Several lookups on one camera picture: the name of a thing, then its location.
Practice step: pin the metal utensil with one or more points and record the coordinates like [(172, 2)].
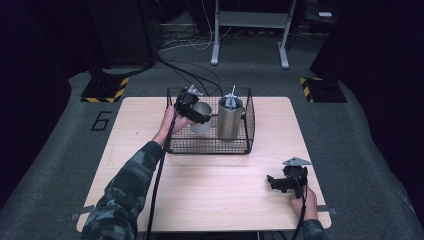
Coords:
[(230, 98)]

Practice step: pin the grey tape strip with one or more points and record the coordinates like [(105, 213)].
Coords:
[(80, 212), (328, 210)]

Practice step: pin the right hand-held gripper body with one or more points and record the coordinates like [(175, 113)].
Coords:
[(295, 176)]

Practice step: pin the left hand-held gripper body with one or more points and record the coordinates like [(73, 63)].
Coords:
[(186, 101)]

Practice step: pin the dark cabinet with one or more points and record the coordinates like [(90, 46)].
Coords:
[(126, 30)]

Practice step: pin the tall steel canister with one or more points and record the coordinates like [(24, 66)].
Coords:
[(229, 123)]

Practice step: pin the person's right hand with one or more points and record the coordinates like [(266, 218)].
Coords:
[(305, 205)]

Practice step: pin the person's left hand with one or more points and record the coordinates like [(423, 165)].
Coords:
[(175, 125)]

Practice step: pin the silver metal mug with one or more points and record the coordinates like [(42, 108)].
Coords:
[(203, 126)]

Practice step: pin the white metal stand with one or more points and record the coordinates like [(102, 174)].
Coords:
[(253, 19)]

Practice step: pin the small white box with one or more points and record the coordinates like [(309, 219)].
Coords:
[(325, 14)]

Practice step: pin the black stand with striped base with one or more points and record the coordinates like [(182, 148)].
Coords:
[(106, 88), (325, 90)]

